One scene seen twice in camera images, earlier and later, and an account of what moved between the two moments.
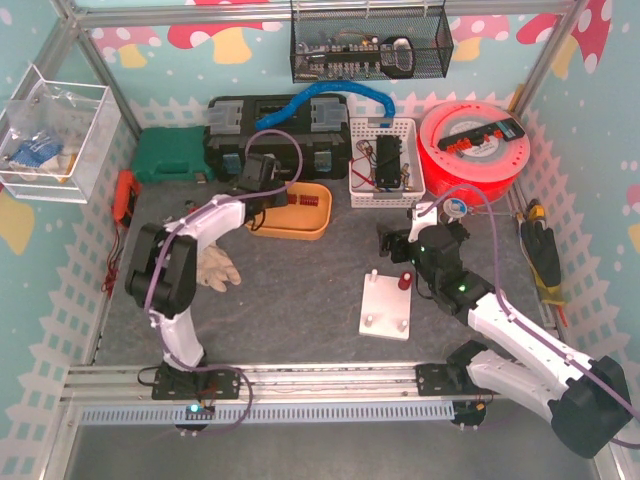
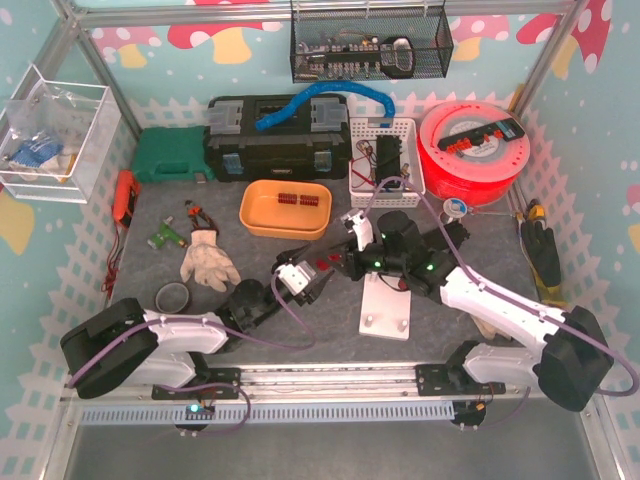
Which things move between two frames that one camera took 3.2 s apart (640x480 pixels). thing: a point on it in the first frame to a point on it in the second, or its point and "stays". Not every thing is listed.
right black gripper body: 400,245 to 353,261
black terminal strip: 506,129 stays
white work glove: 215,269 stays
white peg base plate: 385,305 stays
